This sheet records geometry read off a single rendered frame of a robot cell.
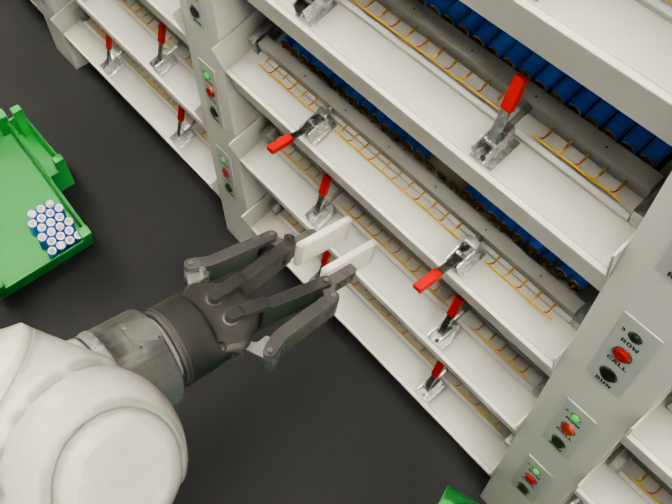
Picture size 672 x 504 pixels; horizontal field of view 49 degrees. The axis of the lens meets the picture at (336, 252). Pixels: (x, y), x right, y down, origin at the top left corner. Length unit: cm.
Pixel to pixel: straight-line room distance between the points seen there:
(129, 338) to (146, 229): 95
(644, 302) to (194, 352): 38
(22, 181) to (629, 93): 127
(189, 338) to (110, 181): 105
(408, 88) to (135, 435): 49
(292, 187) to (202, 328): 58
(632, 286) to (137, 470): 43
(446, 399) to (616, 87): 74
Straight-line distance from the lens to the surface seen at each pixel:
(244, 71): 108
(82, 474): 39
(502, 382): 103
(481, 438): 120
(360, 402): 133
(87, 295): 150
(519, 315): 86
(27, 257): 156
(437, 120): 75
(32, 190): 160
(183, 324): 63
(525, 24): 60
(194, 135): 152
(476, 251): 87
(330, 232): 74
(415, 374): 123
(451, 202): 89
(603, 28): 58
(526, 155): 73
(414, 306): 106
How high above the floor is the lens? 123
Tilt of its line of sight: 57 degrees down
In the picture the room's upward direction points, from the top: straight up
